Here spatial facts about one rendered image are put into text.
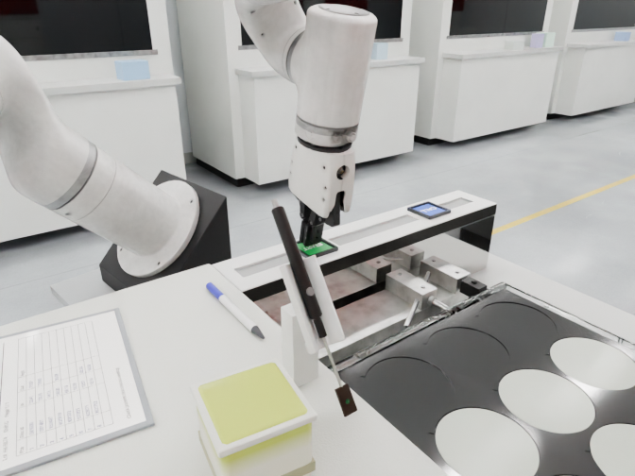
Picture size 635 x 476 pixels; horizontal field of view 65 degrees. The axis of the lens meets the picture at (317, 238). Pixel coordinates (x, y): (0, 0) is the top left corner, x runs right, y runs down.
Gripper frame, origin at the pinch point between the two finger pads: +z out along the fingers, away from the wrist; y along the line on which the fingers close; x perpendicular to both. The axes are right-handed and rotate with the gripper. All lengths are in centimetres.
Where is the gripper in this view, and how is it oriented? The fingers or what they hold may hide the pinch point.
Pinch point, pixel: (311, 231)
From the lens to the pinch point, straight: 75.8
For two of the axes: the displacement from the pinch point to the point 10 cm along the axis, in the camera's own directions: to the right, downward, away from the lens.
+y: -5.8, -5.2, 6.3
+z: -1.2, 8.2, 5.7
